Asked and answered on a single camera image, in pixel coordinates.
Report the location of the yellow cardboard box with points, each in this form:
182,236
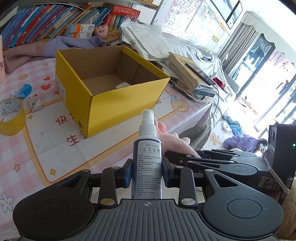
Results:
104,102

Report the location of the white blue spray bottle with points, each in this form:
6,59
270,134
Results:
146,162

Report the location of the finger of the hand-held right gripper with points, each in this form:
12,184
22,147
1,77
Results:
222,168
198,154

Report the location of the grey curtain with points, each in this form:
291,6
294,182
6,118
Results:
242,48

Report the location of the pink fuzzy glove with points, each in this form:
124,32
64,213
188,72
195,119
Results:
171,139

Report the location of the yellow tape roll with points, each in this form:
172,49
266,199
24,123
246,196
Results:
12,125

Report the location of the pink checkered tablecloth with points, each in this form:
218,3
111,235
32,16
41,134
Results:
34,150

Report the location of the pink pig plush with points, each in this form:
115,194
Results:
101,31

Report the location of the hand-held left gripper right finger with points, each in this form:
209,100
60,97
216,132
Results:
166,172

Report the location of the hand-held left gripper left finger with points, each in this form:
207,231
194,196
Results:
127,172

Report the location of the pink and purple cloth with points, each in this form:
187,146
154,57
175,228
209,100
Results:
46,49

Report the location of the red dictionaries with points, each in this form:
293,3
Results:
124,16

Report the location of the purple jacket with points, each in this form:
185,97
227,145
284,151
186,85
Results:
240,141

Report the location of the orange blue medicine box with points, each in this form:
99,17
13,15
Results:
81,28
77,34

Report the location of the pink sticker canister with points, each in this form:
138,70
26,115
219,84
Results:
1,60

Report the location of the blue clothes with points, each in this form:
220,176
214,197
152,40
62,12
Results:
234,126

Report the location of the row of colourful books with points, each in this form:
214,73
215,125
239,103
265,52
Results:
46,23

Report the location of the blue wrapper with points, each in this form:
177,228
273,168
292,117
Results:
24,90

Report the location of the black framed picture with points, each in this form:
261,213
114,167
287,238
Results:
231,10

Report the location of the small staple box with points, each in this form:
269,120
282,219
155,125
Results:
35,103

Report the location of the wall poster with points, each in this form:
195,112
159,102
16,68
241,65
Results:
196,20

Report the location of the plastic bag of papers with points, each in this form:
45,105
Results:
145,39

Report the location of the stack of worn books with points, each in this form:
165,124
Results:
189,76

